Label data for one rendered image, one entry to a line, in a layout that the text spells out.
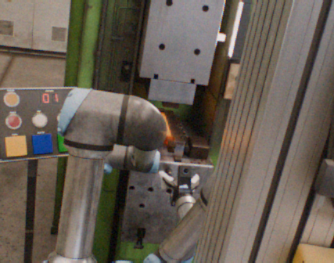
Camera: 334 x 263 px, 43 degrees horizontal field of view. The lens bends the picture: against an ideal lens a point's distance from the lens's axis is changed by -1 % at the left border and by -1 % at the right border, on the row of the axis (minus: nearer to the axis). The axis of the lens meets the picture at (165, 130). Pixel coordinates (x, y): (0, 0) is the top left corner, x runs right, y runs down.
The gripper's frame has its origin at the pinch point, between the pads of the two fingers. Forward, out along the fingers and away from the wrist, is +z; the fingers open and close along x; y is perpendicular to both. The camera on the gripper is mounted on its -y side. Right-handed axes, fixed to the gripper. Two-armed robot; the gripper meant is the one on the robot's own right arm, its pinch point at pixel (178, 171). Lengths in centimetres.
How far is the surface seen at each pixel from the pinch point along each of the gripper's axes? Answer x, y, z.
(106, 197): -24, 41, 45
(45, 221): -59, 100, 103
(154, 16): -15, -53, 31
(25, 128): -60, -6, 11
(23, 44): -156, 83, 547
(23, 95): -62, -18, 17
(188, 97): 5.3, -20.9, 30.6
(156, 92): -9.3, -21.1, 30.6
